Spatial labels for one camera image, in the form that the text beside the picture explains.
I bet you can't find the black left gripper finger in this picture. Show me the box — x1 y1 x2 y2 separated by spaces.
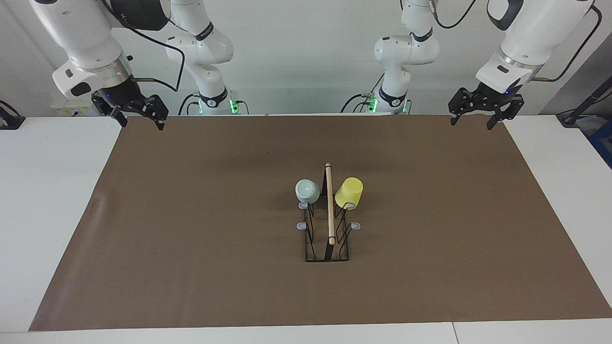
448 87 479 127
486 94 525 131

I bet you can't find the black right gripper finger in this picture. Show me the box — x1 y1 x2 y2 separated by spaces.
91 93 129 128
143 94 170 131

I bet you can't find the yellow plastic cup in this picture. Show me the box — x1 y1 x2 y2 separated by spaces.
335 177 364 210

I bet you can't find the green plastic cup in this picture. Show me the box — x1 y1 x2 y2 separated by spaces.
295 179 321 204

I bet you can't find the black stand with pole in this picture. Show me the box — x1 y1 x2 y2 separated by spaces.
556 75 612 128

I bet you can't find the brown table mat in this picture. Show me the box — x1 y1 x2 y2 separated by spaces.
29 115 612 332

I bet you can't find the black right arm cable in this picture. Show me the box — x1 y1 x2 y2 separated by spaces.
99 0 186 93

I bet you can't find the black arm base cable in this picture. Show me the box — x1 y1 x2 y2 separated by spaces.
340 92 383 114
177 92 201 117

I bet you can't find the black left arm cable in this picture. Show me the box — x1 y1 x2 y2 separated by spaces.
428 0 601 83

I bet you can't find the black wire cup rack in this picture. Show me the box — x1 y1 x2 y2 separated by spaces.
296 162 362 263

